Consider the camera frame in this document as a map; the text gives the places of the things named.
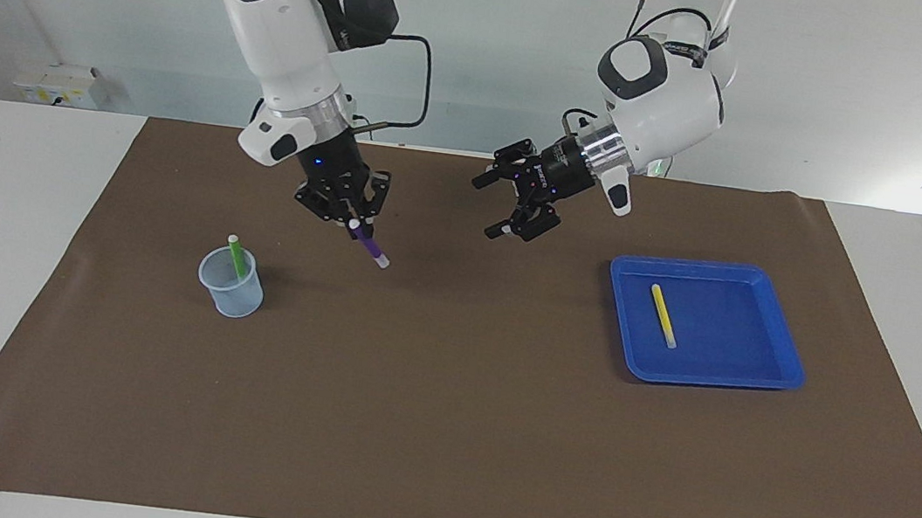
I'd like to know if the blue plastic tray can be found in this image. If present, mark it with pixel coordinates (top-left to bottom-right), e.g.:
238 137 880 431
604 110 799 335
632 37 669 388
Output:
596 248 819 402

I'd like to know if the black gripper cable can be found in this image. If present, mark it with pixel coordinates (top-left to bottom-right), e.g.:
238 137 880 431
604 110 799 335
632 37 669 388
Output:
327 24 438 145
560 0 745 155

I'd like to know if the white wall socket box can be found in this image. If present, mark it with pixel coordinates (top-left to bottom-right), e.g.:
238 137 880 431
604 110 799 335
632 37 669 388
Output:
12 58 103 111

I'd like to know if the green marker pen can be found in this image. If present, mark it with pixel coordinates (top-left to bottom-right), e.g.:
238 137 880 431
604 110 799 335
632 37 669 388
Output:
223 233 253 282

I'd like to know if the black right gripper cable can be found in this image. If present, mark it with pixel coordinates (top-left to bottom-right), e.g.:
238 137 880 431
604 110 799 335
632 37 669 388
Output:
327 24 438 145

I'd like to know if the translucent plastic cup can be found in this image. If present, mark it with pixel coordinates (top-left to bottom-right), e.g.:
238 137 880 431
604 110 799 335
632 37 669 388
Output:
193 242 270 322

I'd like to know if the yellow marker pen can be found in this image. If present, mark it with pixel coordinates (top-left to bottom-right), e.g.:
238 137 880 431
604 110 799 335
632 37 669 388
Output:
644 283 685 350

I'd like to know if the purple marker pen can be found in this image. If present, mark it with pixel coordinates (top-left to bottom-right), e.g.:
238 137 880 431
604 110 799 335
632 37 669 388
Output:
342 217 396 271

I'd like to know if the brown table mat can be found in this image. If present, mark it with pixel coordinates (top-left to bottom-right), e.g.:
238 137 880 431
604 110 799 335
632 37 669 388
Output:
0 95 922 518

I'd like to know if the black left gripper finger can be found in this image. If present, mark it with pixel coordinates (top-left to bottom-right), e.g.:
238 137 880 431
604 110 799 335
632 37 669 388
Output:
471 132 542 197
483 192 564 249

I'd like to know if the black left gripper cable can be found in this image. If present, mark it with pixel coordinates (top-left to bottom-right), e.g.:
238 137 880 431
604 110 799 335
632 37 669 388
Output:
560 0 745 155

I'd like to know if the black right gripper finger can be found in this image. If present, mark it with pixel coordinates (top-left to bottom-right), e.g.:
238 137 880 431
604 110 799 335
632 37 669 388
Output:
352 169 393 238
292 182 361 229

